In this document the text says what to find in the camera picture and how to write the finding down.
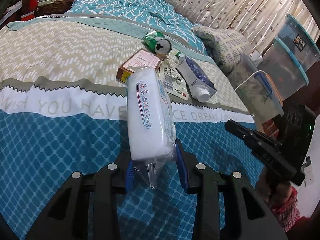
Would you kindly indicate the white tissue pack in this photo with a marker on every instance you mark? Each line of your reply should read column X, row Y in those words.
column 150, row 124

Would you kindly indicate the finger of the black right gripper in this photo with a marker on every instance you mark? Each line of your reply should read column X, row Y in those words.
column 257, row 141

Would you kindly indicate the white blue squeeze tube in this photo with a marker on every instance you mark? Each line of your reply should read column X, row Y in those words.
column 199, row 84

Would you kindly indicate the clear bin blue handle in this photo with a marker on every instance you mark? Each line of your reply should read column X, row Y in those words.
column 256, row 90

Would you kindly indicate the clear bin teal lid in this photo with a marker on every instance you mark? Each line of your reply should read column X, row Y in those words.
column 284, row 69

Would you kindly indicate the red gift box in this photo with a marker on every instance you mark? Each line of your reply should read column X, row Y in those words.
column 28, row 9

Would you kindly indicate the crushed green soda can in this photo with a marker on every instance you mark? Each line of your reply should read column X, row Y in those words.
column 157, row 42

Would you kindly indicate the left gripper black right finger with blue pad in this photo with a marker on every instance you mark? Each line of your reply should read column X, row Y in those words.
column 227, row 206

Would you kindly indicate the red brown cardboard box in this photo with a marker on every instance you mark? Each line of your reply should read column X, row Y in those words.
column 142, row 58

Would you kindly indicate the top clear storage bin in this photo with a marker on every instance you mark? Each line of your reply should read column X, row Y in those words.
column 299, row 42

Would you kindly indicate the teal white patterned quilt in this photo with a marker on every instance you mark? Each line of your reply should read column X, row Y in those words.
column 157, row 14

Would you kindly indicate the person's right hand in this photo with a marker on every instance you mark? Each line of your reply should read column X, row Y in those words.
column 273, row 193

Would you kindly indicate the patterned bed sheet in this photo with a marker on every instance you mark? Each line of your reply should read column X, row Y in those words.
column 63, row 110

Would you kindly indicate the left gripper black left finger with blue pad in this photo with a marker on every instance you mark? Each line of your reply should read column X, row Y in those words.
column 85, row 203

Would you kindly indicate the beige leaf pattern curtain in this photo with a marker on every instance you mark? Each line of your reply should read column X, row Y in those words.
column 258, row 20

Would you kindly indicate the white mug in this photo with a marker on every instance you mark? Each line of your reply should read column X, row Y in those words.
column 256, row 57

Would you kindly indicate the beige checked pillow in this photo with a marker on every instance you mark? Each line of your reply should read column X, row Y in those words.
column 224, row 46

